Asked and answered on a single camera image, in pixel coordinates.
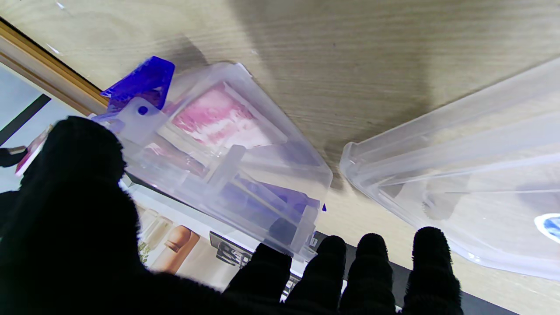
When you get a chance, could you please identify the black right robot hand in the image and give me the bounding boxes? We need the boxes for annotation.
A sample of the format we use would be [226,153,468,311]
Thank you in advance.
[0,147,28,168]

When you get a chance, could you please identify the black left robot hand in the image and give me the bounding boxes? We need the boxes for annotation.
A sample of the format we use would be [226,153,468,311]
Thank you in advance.
[0,116,464,315]

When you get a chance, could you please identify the pink white bacon slice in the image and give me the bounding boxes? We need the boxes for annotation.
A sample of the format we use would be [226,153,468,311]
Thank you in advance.
[15,126,49,176]

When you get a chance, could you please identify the pink bacon slices stack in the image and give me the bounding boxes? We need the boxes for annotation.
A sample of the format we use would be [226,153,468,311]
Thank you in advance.
[173,83,283,149]

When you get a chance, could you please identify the clear container with blue clips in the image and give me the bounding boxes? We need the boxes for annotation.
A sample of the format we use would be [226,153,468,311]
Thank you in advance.
[90,56,334,263]

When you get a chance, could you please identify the clear lid with blue label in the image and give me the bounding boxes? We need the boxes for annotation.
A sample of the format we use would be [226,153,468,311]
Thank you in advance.
[340,57,560,281]

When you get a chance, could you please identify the black stand leg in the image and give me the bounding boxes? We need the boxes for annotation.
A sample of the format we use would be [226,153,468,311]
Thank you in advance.
[0,94,52,146]

